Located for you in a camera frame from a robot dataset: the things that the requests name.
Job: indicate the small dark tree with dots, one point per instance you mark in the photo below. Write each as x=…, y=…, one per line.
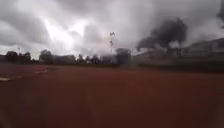
x=123, y=56

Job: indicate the tall floodlight pole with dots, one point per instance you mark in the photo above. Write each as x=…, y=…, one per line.
x=112, y=41

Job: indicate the red running track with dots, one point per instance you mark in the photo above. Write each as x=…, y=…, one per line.
x=106, y=100

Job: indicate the large dark tree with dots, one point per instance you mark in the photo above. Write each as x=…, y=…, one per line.
x=166, y=33

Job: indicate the row of distant trees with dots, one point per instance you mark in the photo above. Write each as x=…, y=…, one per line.
x=50, y=58

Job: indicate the long low building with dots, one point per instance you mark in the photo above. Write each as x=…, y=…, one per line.
x=190, y=53

